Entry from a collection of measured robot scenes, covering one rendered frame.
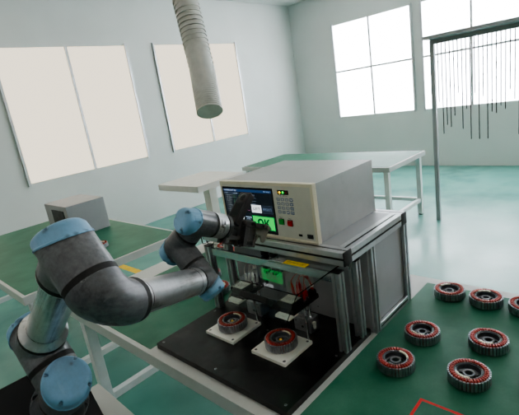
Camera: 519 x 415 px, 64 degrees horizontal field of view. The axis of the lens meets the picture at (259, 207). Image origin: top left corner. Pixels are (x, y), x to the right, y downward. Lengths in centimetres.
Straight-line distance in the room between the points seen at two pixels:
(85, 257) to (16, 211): 501
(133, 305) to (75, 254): 15
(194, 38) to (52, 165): 363
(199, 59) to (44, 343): 194
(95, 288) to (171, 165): 602
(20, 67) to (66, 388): 509
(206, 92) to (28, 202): 375
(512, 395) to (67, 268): 114
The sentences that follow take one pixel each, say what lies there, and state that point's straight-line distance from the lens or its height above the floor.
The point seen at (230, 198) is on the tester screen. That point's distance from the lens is 157.
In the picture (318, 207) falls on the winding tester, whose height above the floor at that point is 124.
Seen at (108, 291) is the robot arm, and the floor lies 130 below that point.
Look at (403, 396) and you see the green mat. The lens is 132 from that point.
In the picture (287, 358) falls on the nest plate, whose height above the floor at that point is 78.
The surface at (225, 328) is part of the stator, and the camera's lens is 159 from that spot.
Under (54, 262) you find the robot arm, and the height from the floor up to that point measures 136.
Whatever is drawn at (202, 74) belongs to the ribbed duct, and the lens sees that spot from 264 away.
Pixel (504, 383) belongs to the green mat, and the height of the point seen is 75.
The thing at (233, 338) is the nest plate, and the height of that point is 78.
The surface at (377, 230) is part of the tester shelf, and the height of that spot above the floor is 111.
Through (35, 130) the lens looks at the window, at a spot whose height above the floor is 163.
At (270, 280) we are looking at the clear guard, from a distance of 128.
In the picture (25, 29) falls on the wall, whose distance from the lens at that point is 610.
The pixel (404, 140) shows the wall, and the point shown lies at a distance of 808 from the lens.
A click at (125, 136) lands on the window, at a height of 136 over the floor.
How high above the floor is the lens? 160
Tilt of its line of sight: 15 degrees down
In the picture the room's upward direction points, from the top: 9 degrees counter-clockwise
